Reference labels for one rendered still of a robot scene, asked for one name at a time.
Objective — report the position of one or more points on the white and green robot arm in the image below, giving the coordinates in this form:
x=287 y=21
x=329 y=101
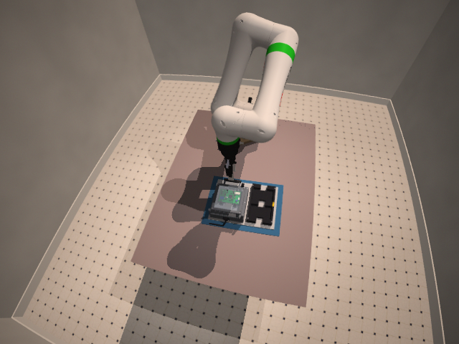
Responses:
x=233 y=119

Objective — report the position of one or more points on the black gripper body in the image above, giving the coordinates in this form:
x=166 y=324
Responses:
x=229 y=156

